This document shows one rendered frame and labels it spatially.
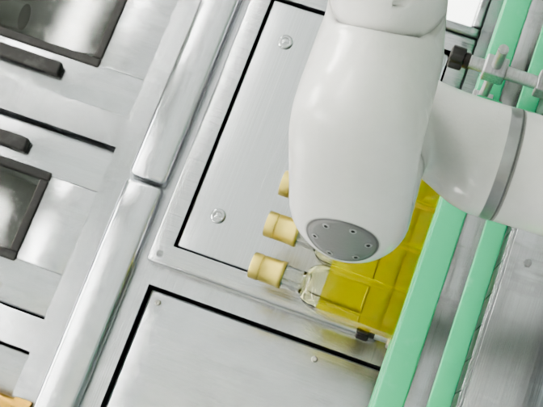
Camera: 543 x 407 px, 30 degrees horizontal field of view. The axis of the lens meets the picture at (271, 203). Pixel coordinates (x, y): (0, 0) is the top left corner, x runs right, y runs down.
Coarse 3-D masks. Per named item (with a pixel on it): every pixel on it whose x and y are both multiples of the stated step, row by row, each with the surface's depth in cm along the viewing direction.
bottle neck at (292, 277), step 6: (288, 270) 127; (294, 270) 128; (300, 270) 128; (282, 276) 127; (288, 276) 127; (294, 276) 127; (300, 276) 127; (282, 282) 127; (288, 282) 127; (294, 282) 127; (300, 282) 127; (288, 288) 128; (294, 288) 127
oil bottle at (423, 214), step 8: (416, 208) 127; (424, 208) 127; (432, 208) 127; (416, 216) 127; (424, 216) 127; (432, 216) 127; (416, 224) 126; (424, 224) 126; (408, 232) 126; (416, 232) 126; (424, 232) 126; (408, 240) 126; (416, 240) 126; (424, 240) 126
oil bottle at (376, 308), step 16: (320, 272) 126; (336, 272) 125; (304, 288) 126; (320, 288) 125; (336, 288) 125; (352, 288) 125; (368, 288) 125; (384, 288) 125; (304, 304) 128; (320, 304) 125; (336, 304) 124; (352, 304) 124; (368, 304) 124; (384, 304) 124; (400, 304) 124; (336, 320) 128; (352, 320) 124; (368, 320) 124; (384, 320) 124; (384, 336) 127
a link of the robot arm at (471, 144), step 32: (448, 96) 81; (448, 128) 80; (480, 128) 79; (512, 128) 80; (448, 160) 81; (480, 160) 79; (512, 160) 79; (416, 192) 80; (448, 192) 83; (480, 192) 80
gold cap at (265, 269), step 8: (256, 256) 128; (264, 256) 128; (256, 264) 127; (264, 264) 127; (272, 264) 127; (280, 264) 127; (248, 272) 128; (256, 272) 127; (264, 272) 127; (272, 272) 127; (280, 272) 127; (264, 280) 128; (272, 280) 127; (280, 280) 127
